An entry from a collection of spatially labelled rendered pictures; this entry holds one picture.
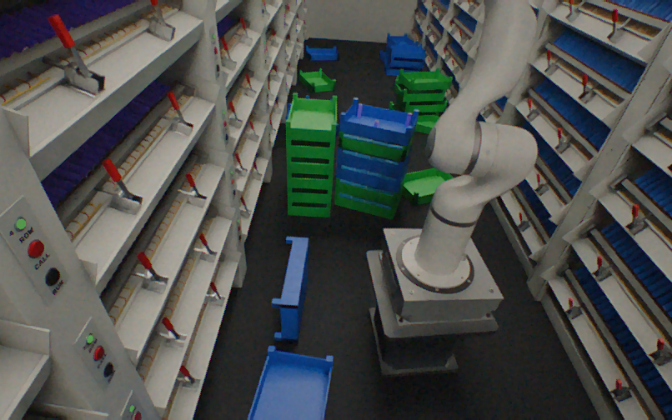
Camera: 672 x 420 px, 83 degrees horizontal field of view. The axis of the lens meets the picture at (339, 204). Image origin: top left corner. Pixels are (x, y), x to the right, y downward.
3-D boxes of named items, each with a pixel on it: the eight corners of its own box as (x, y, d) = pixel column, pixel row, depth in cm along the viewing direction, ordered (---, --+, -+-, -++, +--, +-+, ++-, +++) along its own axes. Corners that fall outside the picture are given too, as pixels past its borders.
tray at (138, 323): (221, 179, 112) (229, 154, 107) (131, 378, 64) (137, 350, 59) (151, 154, 107) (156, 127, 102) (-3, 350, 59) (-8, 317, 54)
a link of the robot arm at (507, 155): (427, 194, 99) (453, 109, 85) (497, 202, 99) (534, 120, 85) (433, 223, 90) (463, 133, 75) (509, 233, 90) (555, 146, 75)
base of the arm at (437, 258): (458, 241, 114) (478, 192, 103) (477, 291, 99) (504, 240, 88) (397, 237, 113) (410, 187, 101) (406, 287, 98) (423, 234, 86)
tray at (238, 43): (258, 44, 155) (268, 11, 148) (220, 103, 108) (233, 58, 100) (208, 22, 150) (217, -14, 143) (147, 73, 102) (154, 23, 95)
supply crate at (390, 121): (415, 126, 171) (419, 109, 166) (407, 146, 155) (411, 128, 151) (353, 113, 177) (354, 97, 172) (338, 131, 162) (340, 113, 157)
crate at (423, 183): (438, 174, 215) (441, 162, 210) (460, 194, 200) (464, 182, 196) (393, 184, 204) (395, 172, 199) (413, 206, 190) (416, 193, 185)
